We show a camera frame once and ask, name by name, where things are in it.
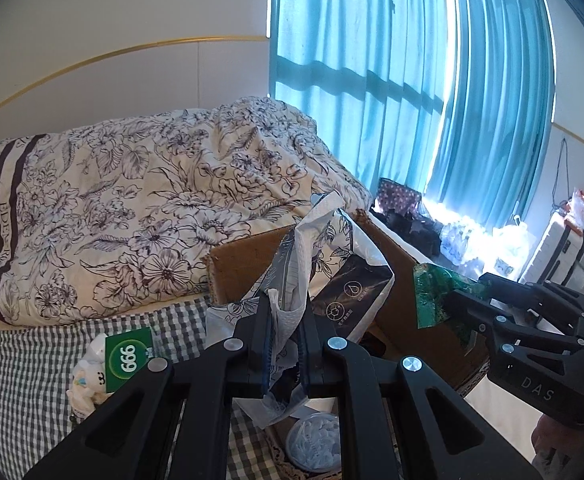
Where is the green 999 medicine box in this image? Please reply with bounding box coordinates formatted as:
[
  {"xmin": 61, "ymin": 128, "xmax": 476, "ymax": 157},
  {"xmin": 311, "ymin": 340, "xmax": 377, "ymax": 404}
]
[{"xmin": 104, "ymin": 327, "xmax": 155, "ymax": 393}]

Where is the white plush toy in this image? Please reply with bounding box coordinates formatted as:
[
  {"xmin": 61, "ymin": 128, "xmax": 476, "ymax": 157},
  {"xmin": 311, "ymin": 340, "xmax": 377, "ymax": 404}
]
[{"xmin": 66, "ymin": 333, "xmax": 110, "ymax": 422}]

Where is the green foil wrapper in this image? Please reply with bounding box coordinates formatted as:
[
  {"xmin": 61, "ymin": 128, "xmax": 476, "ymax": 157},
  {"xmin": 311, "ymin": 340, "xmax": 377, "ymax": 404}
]
[{"xmin": 412, "ymin": 263, "xmax": 488, "ymax": 328}]

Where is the floral tissue pack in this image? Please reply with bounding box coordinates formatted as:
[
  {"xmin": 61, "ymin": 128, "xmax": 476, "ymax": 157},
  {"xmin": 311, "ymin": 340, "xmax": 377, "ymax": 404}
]
[{"xmin": 205, "ymin": 192, "xmax": 395, "ymax": 429}]

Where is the person's right hand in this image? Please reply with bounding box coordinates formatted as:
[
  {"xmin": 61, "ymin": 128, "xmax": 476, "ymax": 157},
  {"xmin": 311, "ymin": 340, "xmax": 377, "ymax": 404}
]
[{"xmin": 531, "ymin": 415, "xmax": 584, "ymax": 479}]

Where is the brown cardboard box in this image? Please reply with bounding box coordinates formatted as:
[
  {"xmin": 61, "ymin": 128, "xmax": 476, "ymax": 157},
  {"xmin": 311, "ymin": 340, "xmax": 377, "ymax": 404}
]
[{"xmin": 204, "ymin": 208, "xmax": 494, "ymax": 480}]

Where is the clear round plastic container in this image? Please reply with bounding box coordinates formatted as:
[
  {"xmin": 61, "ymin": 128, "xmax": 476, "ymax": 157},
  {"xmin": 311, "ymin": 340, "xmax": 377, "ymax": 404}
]
[{"xmin": 285, "ymin": 412, "xmax": 342, "ymax": 474}]

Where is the checkered gingham cloth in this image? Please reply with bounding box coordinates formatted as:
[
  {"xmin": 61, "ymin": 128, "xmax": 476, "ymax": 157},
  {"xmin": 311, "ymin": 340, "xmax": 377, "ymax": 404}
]
[{"xmin": 0, "ymin": 294, "xmax": 283, "ymax": 480}]

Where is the floral patterned duvet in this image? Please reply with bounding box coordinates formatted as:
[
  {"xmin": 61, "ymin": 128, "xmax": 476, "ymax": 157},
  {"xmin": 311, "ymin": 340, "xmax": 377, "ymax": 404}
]
[{"xmin": 0, "ymin": 96, "xmax": 372, "ymax": 326}]

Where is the polka dot bag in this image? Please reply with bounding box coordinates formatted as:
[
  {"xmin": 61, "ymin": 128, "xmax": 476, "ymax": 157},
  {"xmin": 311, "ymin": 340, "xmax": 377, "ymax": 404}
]
[{"xmin": 372, "ymin": 178, "xmax": 422, "ymax": 217}]

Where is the teal window curtain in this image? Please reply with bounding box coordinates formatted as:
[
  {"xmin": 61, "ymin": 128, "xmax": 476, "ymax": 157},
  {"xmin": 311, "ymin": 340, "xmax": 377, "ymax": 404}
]
[{"xmin": 270, "ymin": 0, "xmax": 555, "ymax": 229}]

